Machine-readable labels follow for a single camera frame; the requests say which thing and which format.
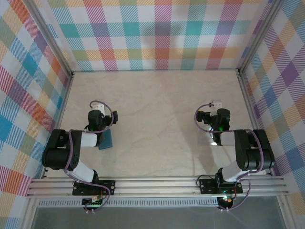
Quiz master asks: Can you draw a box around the teal leather card holder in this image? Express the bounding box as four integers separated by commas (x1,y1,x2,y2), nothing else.
98,129,114,150

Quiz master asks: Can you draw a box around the right circuit board with LED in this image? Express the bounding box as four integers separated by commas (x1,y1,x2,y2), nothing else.
219,195,235,206

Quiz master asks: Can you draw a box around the left green circuit board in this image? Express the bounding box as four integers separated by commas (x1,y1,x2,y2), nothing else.
82,195,105,207

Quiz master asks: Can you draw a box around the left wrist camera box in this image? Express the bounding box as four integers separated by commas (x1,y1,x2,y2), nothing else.
92,103,106,115

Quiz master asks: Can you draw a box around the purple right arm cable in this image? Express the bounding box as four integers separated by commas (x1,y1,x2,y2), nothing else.
195,102,266,212

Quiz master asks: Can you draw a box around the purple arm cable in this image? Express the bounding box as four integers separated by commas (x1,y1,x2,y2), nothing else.
195,102,266,212
64,100,114,214

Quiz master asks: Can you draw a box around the aluminium table side rail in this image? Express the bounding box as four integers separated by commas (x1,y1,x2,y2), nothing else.
41,73,74,179
237,70,274,177

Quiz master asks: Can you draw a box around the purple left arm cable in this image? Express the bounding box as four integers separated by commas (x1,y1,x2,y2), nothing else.
64,100,114,214

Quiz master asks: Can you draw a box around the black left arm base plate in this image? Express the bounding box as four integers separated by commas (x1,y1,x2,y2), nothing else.
72,180,116,197

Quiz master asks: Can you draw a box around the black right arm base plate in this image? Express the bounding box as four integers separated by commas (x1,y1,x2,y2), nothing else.
199,177,244,195

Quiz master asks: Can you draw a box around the aluminium mounting rail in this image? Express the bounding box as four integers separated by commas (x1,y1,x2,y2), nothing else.
26,176,289,198

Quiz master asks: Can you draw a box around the aluminium frame post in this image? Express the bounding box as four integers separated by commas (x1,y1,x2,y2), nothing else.
23,0,74,77
238,0,285,74

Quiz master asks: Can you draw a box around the slotted grey cable duct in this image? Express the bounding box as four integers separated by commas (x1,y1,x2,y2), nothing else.
38,199,220,208

